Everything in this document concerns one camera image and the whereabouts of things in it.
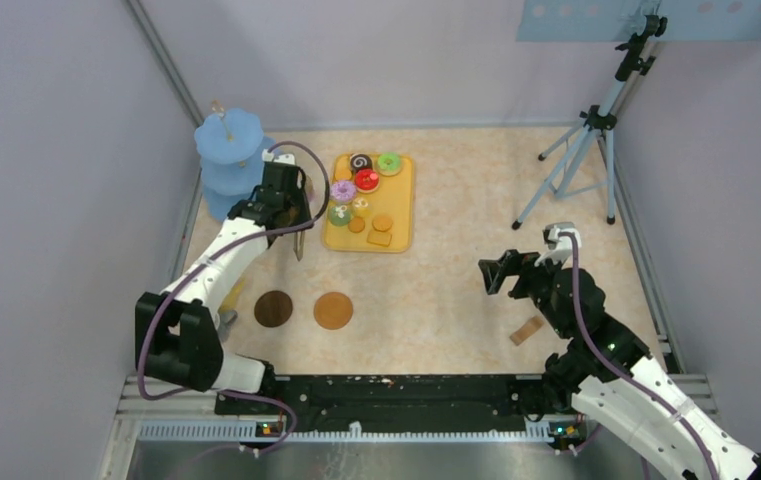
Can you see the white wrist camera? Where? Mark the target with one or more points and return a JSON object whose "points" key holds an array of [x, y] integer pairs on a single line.
{"points": [[562, 239], [281, 158]]}

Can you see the yellow serving tray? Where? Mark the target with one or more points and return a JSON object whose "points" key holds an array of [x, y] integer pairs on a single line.
{"points": [[395, 197]]}

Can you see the round orange biscuit top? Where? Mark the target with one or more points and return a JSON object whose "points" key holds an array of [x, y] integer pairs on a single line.
{"points": [[342, 174]]}

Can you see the yellow cream puff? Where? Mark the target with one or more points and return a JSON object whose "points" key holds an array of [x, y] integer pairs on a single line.
{"points": [[362, 206]]}

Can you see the round orange biscuit lower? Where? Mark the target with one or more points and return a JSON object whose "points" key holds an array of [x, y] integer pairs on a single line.
{"points": [[356, 225]]}

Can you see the chocolate swirl roll cake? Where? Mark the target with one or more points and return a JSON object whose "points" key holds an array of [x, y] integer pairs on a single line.
{"points": [[360, 161]]}

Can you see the blue three-tier cake stand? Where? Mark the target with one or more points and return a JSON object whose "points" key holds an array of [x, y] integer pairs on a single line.
{"points": [[230, 143]]}

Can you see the purple sprinkled donut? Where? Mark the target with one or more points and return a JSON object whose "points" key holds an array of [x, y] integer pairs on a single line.
{"points": [[343, 192]]}

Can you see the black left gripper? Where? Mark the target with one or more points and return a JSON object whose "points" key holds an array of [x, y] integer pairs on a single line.
{"points": [[304, 216]]}

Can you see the red frosted donut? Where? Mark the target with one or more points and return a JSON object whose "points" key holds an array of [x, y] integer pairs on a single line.
{"points": [[366, 180]]}

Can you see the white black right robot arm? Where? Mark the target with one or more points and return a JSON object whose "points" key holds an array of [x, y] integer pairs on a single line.
{"points": [[610, 376]]}

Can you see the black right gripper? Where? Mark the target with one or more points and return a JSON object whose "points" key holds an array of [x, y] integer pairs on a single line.
{"points": [[510, 263]]}

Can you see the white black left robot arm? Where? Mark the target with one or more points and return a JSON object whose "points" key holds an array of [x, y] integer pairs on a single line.
{"points": [[177, 329]]}

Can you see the grey handled mug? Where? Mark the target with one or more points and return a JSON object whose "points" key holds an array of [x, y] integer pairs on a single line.
{"points": [[227, 319]]}

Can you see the light brown round coaster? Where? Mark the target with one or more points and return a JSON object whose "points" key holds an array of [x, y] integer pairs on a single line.
{"points": [[333, 310]]}

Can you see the round orange biscuit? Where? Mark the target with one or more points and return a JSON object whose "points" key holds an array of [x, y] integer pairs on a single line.
{"points": [[382, 223], [342, 174], [356, 225]]}

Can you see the green cream puff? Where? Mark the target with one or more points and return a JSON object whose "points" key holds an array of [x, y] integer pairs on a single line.
{"points": [[340, 215]]}

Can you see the round orange biscuit right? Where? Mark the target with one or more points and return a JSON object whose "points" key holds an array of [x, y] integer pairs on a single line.
{"points": [[382, 223]]}

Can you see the blue camera tripod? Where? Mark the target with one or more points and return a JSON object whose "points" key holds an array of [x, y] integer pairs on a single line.
{"points": [[597, 124]]}

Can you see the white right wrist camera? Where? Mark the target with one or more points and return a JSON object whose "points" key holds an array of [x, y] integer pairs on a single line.
{"points": [[562, 239]]}

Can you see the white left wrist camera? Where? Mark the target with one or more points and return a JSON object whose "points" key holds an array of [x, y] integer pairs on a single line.
{"points": [[281, 158]]}

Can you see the yellow handled cream mug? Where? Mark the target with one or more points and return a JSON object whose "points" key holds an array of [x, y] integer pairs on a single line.
{"points": [[231, 299]]}

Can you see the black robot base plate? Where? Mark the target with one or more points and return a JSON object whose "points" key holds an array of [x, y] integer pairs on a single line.
{"points": [[452, 404]]}

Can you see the small wooden block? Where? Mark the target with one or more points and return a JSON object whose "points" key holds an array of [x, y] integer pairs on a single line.
{"points": [[528, 329]]}

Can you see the dark brown round coaster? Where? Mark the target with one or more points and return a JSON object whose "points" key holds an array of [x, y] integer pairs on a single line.
{"points": [[273, 309]]}

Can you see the green frosted donut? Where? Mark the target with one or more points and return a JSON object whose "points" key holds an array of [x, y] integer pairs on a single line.
{"points": [[388, 164]]}

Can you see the square orange biscuit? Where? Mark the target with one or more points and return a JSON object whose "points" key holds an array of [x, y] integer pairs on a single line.
{"points": [[379, 238]]}

